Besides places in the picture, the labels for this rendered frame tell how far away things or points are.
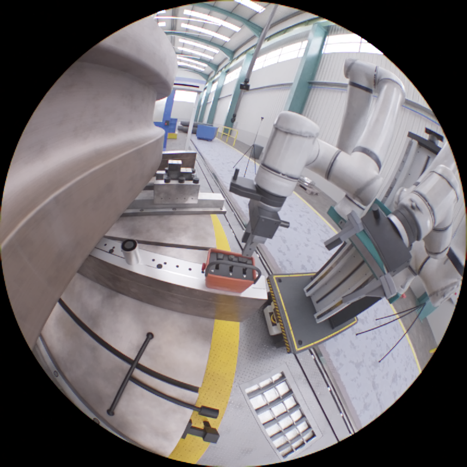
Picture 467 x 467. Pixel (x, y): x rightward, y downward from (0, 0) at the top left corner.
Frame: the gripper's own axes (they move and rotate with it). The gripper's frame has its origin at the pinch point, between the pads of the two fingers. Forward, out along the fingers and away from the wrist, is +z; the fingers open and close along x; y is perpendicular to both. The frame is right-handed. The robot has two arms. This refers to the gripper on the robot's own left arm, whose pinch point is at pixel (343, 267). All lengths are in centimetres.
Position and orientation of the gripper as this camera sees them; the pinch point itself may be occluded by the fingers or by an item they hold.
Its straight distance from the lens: 34.1
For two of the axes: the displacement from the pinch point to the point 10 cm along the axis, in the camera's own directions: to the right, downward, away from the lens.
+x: -0.5, 7.2, -6.9
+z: -6.2, 5.2, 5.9
